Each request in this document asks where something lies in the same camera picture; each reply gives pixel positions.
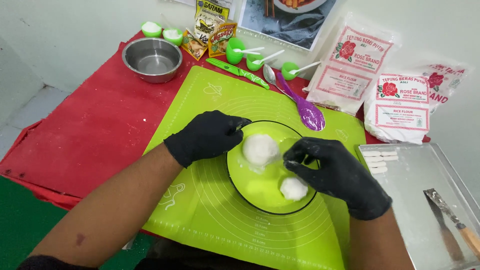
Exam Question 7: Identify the person's right hand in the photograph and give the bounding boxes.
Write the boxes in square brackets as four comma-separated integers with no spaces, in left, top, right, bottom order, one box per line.
[283,137,393,221]

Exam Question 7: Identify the person's left hand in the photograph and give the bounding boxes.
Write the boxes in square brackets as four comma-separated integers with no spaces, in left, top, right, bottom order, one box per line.
[163,110,253,169]

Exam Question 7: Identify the rows of white dough sticks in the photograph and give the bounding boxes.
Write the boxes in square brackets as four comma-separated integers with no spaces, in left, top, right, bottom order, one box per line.
[362,150,400,175]

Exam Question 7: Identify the small white dough ball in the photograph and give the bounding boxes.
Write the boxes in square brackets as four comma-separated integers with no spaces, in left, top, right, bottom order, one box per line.
[280,177,309,202]

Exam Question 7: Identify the large white dough ball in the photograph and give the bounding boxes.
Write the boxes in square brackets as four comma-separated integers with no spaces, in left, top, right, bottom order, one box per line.
[242,134,281,167]

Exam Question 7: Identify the purple plastic spoon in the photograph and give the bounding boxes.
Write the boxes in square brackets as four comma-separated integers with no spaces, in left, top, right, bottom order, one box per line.
[276,72,326,132]

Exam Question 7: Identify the clear acrylic tray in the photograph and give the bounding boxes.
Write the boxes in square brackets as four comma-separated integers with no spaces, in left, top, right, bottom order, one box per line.
[354,142,480,270]

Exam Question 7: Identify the green sheathed knife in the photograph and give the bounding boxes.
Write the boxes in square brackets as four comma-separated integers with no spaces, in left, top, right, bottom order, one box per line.
[205,57,270,90]

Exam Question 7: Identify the green silicone baking mat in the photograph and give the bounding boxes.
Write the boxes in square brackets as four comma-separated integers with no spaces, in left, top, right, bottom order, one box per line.
[142,65,367,270]

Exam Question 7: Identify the tall green plastic cup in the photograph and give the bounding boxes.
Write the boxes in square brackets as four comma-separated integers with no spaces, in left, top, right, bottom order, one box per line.
[226,37,246,65]

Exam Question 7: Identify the small green plastic cup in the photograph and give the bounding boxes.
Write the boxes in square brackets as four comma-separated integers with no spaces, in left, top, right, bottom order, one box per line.
[246,53,264,72]
[281,62,300,81]

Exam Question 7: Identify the metal spoon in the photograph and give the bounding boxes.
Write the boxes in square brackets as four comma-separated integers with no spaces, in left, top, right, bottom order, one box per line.
[263,64,294,100]

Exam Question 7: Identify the rose-print rice flour bag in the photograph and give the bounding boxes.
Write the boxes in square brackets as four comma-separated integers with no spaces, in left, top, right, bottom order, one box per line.
[303,13,400,116]
[364,73,432,145]

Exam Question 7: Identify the orange seasoning sachet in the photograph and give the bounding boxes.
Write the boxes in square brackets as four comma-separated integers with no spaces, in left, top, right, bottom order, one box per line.
[181,29,208,61]

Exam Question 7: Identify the stainless steel bowl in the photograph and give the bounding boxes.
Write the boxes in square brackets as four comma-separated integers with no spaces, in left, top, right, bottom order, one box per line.
[122,37,183,84]

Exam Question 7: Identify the yellow seasoning sachet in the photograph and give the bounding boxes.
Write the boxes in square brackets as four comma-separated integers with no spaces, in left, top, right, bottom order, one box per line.
[208,22,238,58]

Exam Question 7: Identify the green cup of white powder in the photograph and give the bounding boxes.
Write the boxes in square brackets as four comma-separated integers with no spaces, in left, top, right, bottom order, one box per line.
[141,21,163,38]
[163,28,184,47]

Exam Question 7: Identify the red tablecloth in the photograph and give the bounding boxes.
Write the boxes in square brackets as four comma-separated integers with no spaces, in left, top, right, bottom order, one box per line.
[0,30,432,211]

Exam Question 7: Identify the clear yellow-topped salt packet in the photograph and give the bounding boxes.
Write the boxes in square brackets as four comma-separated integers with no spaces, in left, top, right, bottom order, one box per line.
[194,0,230,44]

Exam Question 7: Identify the person's dark clothing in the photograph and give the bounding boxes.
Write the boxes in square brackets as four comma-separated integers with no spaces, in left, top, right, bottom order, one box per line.
[17,238,271,270]

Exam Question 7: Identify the rose-print starch bag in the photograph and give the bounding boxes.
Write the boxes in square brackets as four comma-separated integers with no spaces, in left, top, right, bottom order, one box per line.
[420,62,469,114]

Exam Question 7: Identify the food photo poster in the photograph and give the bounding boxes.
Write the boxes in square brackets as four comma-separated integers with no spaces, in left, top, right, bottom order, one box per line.
[237,0,338,52]

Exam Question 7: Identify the wooden-handled metal scraper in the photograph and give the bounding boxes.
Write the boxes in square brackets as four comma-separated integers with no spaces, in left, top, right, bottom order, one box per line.
[423,188,480,259]

